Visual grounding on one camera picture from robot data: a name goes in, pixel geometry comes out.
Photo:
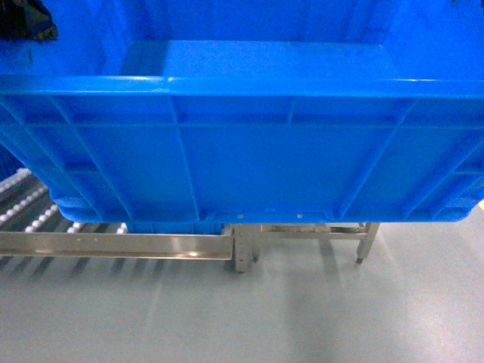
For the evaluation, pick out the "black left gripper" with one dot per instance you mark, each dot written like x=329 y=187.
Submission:
x=29 y=20

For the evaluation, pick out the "large blue plastic crate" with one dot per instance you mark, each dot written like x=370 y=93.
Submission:
x=252 y=111

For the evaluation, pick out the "steel roller conveyor shelf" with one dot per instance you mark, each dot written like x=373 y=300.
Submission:
x=32 y=225

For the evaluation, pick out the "blue crate on shelf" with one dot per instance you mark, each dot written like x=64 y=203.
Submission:
x=203 y=228

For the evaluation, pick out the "steel frame table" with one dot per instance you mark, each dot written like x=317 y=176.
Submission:
x=364 y=233

